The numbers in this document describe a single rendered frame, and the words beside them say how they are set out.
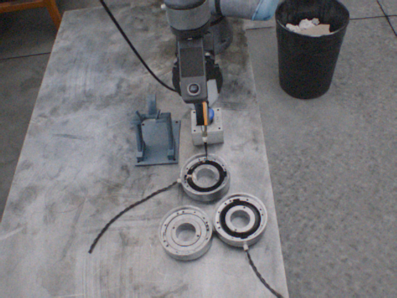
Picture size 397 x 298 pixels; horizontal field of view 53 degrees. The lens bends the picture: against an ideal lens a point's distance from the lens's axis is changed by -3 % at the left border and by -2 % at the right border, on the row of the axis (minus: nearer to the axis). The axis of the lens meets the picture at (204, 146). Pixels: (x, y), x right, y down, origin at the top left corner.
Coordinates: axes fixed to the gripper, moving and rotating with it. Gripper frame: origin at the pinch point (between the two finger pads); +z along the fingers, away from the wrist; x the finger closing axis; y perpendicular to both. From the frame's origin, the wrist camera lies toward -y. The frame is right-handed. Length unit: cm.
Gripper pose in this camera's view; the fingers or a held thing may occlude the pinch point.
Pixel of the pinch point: (201, 107)
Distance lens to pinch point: 84.7
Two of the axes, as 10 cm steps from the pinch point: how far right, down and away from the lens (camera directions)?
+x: -9.9, 0.6, 0.9
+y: 0.1, -7.9, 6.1
